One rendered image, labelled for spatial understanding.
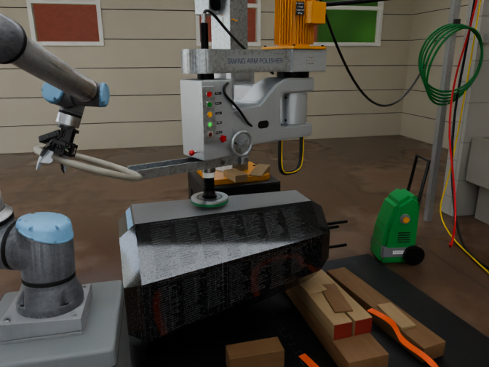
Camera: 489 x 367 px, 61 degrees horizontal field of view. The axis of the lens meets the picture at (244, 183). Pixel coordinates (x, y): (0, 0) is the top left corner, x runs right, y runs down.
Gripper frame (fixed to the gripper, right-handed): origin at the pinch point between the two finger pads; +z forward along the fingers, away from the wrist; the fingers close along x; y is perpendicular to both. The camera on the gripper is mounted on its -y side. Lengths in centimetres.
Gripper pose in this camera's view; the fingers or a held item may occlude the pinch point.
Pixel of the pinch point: (49, 171)
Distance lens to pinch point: 188.8
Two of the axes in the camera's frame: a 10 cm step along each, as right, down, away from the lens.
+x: 3.1, 0.6, 9.5
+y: 9.1, 2.9, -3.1
